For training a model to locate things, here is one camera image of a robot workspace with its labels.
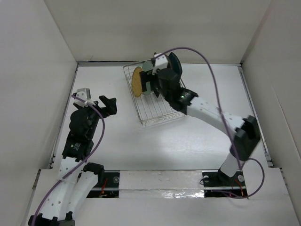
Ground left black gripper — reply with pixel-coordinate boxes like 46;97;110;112
74;96;116;138

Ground yellow woven round plate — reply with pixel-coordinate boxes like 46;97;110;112
131;67;143;97

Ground light green round plate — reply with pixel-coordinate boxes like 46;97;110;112
142;60;153;95

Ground teal square plate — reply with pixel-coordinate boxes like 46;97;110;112
168;52;182;77

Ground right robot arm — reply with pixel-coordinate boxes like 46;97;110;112
137;68;261;185

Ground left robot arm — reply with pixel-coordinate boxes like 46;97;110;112
28;92;117;226

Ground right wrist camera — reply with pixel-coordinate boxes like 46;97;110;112
151;53;169;75

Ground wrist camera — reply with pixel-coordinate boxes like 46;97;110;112
72;88;91;108
151;53;169;75

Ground wire dish rack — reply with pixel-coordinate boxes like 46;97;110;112
123;62;184;127

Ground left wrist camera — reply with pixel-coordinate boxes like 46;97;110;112
72;88;91;108

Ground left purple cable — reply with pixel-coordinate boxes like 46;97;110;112
32;95;105;226

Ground purple cable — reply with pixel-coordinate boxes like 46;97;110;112
152;47;266;200
32;95;105;226

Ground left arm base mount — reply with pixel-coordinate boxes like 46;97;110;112
87;170;120;198

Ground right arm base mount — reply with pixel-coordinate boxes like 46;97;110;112
199;170;248;198

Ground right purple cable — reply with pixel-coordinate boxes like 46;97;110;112
152;47;266;200

